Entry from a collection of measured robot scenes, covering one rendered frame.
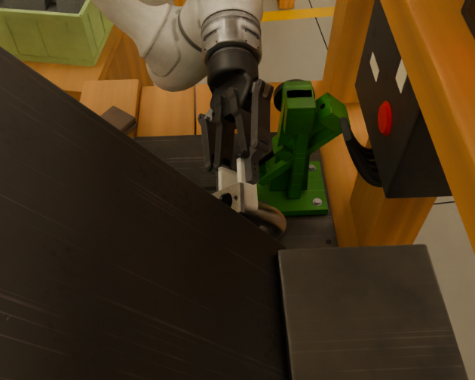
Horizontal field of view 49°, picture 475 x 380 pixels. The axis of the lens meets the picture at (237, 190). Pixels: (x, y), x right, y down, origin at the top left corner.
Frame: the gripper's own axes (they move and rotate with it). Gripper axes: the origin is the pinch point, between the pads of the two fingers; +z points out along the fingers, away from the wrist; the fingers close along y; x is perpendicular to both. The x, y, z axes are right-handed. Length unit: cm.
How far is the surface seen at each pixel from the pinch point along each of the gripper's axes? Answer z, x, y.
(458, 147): 11.9, -15.2, 34.3
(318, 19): -174, 160, -87
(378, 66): -4.8, -3.8, 24.3
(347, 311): 17.3, 3.5, 12.6
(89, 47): -67, 11, -67
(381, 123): 1.4, -3.6, 23.7
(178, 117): -38, 23, -41
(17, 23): -71, -6, -76
